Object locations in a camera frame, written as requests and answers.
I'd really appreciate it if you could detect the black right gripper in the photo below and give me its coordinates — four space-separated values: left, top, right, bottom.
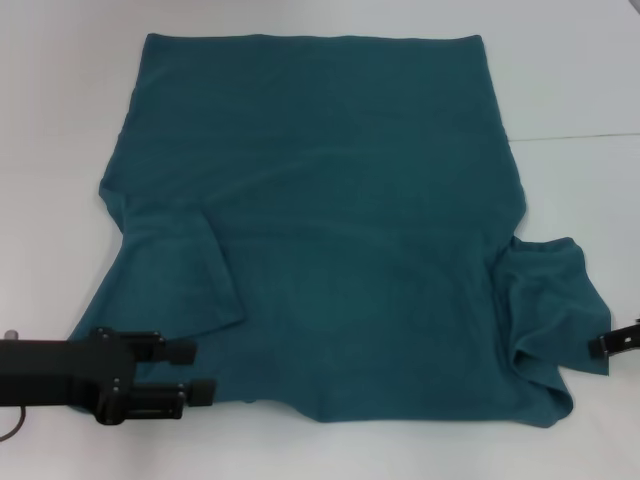
588 319 640 359

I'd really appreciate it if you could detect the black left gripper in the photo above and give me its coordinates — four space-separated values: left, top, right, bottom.
0 326 218 427

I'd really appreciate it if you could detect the teal blue shirt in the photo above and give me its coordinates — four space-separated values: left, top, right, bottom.
64 32 613 432

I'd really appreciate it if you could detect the dark left gripper cable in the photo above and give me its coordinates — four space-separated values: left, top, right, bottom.
0 328 27 444

